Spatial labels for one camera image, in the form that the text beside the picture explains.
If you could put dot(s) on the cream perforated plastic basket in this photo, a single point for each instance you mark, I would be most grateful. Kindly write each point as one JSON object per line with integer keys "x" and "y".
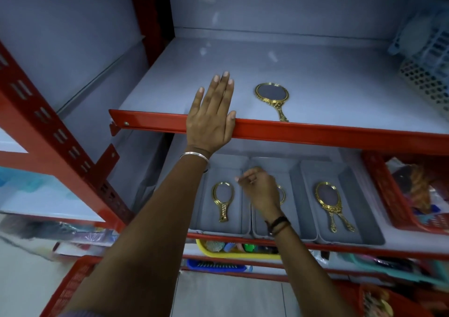
{"x": 428, "y": 89}

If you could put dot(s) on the red basket with floral clips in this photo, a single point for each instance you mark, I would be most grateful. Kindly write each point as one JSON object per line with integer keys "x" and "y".
{"x": 410, "y": 306}

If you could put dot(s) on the assorted hair accessories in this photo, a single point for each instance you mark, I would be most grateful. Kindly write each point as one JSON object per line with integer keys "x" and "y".
{"x": 245, "y": 247}

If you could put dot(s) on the teal plastic basket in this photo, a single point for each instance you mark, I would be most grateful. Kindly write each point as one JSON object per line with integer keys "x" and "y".
{"x": 386, "y": 274}

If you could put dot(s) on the grey plastic tray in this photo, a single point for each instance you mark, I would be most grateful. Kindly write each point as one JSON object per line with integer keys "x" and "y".
{"x": 364, "y": 215}
{"x": 294, "y": 222}
{"x": 210, "y": 222}

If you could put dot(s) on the small clear packet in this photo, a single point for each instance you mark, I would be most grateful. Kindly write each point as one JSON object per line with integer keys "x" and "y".
{"x": 321, "y": 255}

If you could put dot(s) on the golden braided hair piece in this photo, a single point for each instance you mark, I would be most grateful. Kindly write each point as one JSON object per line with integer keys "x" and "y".
{"x": 421, "y": 187}

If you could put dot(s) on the dark blue plastic basket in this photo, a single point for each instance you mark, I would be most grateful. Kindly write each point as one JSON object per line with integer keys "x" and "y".
{"x": 196, "y": 266}

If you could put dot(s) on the yellow plastic basket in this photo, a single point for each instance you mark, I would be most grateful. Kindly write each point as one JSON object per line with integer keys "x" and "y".
{"x": 238, "y": 256}

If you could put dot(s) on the red plastic basket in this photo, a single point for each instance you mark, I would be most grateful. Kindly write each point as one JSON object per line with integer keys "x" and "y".
{"x": 382, "y": 194}

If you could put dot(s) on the silver bangle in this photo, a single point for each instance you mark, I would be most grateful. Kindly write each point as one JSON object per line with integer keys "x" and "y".
{"x": 196, "y": 154}

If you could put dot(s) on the pale blue shelf board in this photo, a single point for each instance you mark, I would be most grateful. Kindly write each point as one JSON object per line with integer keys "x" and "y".
{"x": 52, "y": 201}

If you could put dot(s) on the person's right forearm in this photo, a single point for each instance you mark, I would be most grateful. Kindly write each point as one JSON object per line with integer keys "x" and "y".
{"x": 305, "y": 274}

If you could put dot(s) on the person's left forearm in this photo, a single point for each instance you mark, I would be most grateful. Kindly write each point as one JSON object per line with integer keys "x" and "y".
{"x": 147, "y": 250}

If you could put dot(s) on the person's right hand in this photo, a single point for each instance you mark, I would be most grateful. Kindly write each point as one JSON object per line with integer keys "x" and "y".
{"x": 263, "y": 190}

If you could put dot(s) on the brown wrist band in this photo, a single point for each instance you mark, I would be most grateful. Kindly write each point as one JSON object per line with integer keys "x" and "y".
{"x": 282, "y": 228}

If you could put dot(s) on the red slotted rack upright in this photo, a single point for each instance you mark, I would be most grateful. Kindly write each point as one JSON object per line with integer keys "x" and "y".
{"x": 42, "y": 117}

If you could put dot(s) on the light blue lattice basket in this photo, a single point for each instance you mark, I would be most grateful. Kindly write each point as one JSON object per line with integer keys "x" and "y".
{"x": 435, "y": 50}

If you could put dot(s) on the black wrist band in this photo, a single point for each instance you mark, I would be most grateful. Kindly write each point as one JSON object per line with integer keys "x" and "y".
{"x": 277, "y": 221}

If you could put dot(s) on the red basket with colourful packets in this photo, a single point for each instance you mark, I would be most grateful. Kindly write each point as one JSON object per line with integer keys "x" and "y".
{"x": 70, "y": 285}

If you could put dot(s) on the person's left hand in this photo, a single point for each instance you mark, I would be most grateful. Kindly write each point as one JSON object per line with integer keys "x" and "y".
{"x": 210, "y": 124}

